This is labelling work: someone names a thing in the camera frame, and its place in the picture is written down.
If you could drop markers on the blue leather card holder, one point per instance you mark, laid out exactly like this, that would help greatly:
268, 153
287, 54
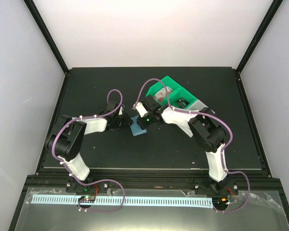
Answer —
135, 128

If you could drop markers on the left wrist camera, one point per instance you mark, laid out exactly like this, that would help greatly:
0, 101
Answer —
121, 110

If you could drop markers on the white plastic bin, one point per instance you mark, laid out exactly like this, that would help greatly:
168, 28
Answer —
195, 106

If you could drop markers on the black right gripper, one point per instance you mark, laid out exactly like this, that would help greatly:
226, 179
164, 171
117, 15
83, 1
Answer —
143, 124

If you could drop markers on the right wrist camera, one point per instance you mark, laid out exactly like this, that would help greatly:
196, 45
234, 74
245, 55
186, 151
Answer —
139, 107

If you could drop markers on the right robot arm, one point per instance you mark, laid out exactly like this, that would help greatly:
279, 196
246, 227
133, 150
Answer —
200, 124

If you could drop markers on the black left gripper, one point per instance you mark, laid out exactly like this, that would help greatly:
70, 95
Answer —
127, 124

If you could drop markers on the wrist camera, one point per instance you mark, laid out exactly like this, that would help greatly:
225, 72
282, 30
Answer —
121, 110
139, 107

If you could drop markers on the red white card stack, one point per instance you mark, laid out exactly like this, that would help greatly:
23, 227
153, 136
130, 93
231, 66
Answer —
160, 95

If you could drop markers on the black card in bin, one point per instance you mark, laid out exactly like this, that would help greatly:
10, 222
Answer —
182, 103

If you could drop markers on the green plastic bin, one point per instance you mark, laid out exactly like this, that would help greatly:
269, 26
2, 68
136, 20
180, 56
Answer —
178, 92

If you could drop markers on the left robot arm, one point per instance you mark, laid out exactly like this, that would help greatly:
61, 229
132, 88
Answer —
66, 137

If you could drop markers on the black aluminium frame rail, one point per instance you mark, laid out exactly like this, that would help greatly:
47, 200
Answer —
201, 183

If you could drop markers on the white slotted cable duct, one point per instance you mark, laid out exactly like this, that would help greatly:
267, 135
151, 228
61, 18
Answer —
120, 200

